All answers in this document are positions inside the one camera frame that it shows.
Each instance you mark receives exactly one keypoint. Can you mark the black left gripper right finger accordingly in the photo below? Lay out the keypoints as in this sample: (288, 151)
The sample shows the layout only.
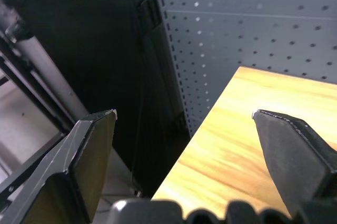
(292, 155)

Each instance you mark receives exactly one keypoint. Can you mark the silver metal stand pole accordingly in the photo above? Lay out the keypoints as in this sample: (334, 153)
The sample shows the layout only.
(47, 69)

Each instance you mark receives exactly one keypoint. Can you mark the black fabric partition panel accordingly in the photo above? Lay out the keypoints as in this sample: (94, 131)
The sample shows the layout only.
(105, 50)

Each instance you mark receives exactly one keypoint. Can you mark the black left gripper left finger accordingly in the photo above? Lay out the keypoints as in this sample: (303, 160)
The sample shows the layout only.
(76, 161)

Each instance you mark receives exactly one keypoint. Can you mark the grey perforated metal panel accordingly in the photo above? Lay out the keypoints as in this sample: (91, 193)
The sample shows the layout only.
(237, 32)

